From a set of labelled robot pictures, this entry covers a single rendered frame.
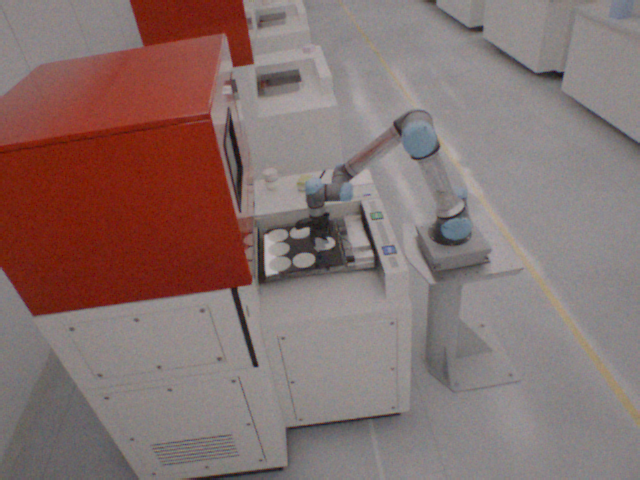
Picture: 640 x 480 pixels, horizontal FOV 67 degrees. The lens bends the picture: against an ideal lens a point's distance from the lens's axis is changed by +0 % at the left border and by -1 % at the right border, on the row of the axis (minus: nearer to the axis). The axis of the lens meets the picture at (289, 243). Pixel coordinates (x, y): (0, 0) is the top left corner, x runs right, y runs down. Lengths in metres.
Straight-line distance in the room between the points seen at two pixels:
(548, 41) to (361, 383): 4.96
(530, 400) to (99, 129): 2.35
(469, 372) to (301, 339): 1.12
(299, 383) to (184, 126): 1.39
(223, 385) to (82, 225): 0.84
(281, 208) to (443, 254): 0.80
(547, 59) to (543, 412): 4.58
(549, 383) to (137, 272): 2.17
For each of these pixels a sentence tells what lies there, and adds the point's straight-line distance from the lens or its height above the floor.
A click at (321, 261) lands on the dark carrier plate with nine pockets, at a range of 2.13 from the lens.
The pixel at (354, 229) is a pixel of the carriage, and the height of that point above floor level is 0.88.
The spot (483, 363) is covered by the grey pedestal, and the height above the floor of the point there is 0.01.
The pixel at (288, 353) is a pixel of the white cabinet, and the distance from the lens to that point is 2.12.
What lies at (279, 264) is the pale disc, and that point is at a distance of 2.15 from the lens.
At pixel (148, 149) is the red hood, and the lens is 1.33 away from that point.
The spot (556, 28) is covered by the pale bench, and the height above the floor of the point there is 0.55.
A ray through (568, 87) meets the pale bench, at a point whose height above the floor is 0.15.
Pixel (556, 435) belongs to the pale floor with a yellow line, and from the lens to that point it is 2.75.
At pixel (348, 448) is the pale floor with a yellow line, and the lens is 2.59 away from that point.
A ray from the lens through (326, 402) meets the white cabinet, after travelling 2.43.
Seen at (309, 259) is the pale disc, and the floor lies 0.90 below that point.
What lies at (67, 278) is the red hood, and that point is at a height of 1.36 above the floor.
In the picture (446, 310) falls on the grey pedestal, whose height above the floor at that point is 0.48.
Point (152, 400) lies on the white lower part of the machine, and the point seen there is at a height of 0.71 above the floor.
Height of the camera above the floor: 2.25
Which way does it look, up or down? 37 degrees down
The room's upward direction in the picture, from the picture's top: 10 degrees counter-clockwise
